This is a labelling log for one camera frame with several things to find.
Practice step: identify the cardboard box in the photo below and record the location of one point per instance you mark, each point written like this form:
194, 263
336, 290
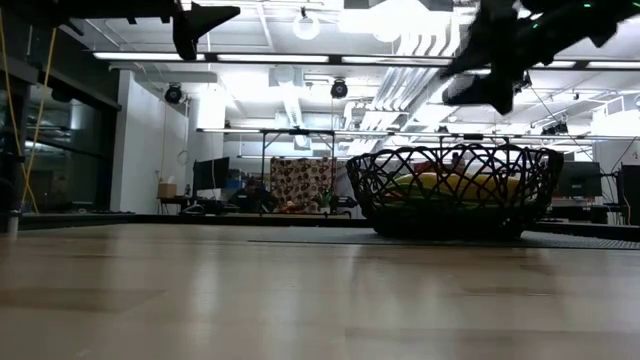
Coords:
167, 191

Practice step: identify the black crossbar with strip lights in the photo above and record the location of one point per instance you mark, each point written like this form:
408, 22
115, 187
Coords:
211, 57

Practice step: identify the black round ceiling lamp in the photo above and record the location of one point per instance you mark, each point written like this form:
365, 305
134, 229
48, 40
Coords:
173, 94
339, 89

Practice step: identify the black monitor edge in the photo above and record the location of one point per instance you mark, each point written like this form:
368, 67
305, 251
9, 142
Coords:
631, 195

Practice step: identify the black background rig frame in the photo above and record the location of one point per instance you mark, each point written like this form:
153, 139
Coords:
280, 131

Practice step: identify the brown floral patterned quilt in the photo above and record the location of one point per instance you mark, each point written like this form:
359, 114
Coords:
300, 172

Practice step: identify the small green plant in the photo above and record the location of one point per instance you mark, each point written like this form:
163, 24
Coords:
324, 202

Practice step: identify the yellow toy banana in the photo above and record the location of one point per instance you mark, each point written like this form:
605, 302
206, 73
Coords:
450, 182

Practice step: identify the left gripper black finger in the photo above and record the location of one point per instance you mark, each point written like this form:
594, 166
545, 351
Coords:
184, 37
210, 17

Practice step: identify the white cylindrical post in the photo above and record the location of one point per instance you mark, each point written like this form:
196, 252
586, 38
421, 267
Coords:
13, 225

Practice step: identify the person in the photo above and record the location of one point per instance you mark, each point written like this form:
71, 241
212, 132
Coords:
252, 197

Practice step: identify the black track light cluster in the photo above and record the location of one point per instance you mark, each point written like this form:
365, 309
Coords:
523, 82

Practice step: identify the green onion bunch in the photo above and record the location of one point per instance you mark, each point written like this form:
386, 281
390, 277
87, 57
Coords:
425, 204

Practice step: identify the black wide monitor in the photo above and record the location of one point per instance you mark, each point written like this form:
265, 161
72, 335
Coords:
580, 180

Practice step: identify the small black track lights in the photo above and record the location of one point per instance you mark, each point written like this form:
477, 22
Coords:
555, 129

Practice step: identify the white ceiling pipes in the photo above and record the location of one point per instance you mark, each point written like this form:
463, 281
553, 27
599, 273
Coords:
415, 75

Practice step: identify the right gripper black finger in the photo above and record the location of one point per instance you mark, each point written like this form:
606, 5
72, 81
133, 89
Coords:
490, 92
492, 30

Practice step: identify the black dark monitor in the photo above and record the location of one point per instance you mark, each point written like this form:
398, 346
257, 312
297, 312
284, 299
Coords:
211, 174

